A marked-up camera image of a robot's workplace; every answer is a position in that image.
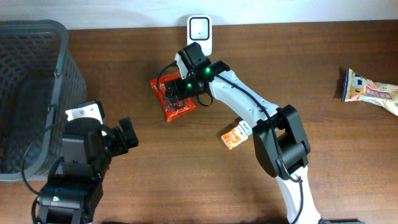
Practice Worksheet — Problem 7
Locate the red snack bag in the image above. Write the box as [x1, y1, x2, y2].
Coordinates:
[150, 72, 197, 122]

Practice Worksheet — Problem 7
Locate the orange Kleenex tissue pack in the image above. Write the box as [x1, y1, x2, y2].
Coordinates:
[221, 120, 252, 151]

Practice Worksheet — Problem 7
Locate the cream rice cracker bag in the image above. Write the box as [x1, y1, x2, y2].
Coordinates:
[341, 69, 397, 116]

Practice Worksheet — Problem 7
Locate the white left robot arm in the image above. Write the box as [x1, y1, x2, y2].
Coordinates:
[31, 100, 139, 224]

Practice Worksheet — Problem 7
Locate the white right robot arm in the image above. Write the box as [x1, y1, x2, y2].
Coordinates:
[170, 49, 323, 223]

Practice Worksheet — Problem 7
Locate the white barcode scanner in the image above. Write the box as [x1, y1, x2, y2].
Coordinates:
[187, 15, 213, 56]

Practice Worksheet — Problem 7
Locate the grey plastic mesh basket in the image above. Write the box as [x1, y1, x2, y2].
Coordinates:
[1, 20, 87, 182]

